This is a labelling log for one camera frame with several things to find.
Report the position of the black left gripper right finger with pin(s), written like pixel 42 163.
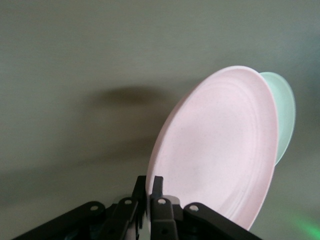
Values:
pixel 162 217

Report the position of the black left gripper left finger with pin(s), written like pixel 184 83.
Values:
pixel 127 212

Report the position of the pink plate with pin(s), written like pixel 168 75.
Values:
pixel 212 140

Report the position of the mint green bowl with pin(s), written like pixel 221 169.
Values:
pixel 282 112

